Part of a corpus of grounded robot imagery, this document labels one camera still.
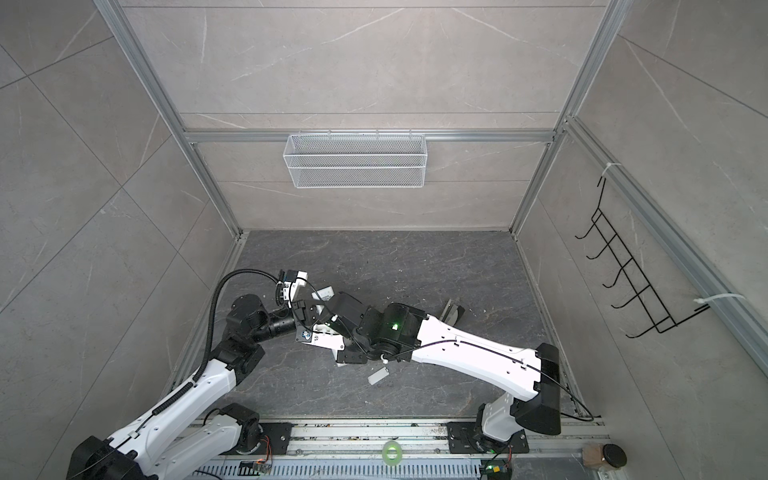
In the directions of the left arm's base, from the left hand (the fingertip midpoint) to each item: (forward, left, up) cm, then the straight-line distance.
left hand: (337, 305), depth 67 cm
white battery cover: (-8, -9, -27) cm, 29 cm away
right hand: (-4, 0, -4) cm, 6 cm away
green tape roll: (-26, -12, -27) cm, 39 cm away
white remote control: (+3, +3, +1) cm, 4 cm away
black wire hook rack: (+4, -68, +6) cm, 68 cm away
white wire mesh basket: (+55, -3, +3) cm, 55 cm away
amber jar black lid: (-29, -61, -24) cm, 72 cm away
